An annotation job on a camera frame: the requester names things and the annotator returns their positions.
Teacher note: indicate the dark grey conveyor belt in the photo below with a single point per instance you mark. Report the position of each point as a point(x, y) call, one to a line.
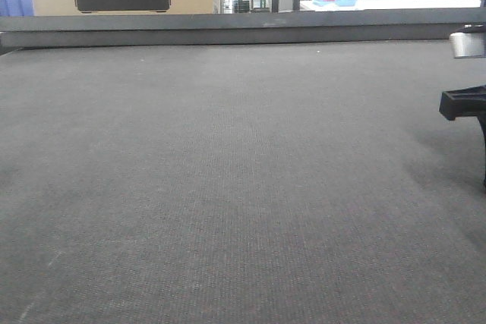
point(311, 183)

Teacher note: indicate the grey conveyor side rail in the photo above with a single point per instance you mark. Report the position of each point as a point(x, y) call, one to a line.
point(235, 29)

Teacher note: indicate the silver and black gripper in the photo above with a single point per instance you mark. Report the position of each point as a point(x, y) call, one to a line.
point(467, 42)

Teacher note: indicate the white background table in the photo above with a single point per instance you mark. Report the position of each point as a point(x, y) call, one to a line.
point(362, 5)

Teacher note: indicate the light blue tray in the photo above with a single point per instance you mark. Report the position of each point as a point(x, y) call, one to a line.
point(339, 3)

